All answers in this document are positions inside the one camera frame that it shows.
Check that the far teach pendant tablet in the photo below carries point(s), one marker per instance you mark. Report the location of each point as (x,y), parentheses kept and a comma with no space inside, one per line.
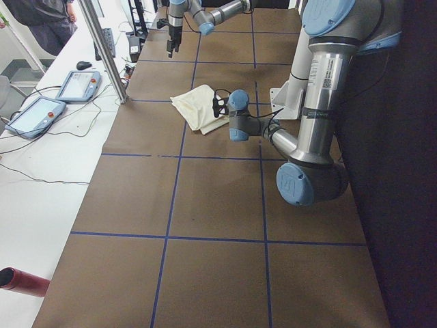
(79,86)

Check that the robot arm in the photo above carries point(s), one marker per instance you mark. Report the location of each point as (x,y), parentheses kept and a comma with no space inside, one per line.
(206,21)
(333,32)

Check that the near teach pendant tablet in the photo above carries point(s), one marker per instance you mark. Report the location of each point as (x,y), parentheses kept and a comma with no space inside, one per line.
(36,118)

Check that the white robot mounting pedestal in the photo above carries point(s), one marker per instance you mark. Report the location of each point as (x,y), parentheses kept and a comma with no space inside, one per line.
(289,99)

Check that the person in dark clothes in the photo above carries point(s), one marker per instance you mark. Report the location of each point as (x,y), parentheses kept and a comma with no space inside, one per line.
(51,22)

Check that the black keyboard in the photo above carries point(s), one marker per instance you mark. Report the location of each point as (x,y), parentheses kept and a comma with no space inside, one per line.
(109,41)

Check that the red cylinder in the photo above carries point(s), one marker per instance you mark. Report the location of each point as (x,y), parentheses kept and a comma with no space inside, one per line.
(16,280)

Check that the black box on desk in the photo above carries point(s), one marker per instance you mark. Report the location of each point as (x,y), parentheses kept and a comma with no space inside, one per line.
(134,48)

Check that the aluminium frame post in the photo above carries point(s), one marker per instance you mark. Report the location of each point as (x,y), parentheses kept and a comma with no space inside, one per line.
(95,30)

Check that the black computer mouse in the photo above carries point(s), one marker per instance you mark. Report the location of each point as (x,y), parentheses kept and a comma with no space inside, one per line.
(83,65)

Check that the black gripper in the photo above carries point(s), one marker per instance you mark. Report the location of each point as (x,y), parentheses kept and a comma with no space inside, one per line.
(175,33)

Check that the cream long-sleeve cat shirt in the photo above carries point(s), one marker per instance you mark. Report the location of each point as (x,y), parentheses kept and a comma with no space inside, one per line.
(195,107)

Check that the blue tape grid lines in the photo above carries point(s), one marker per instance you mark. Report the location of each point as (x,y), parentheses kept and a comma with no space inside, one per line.
(181,229)

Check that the teach pendant tablet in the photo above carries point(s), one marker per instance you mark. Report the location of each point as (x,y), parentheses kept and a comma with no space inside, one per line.
(79,86)
(36,118)

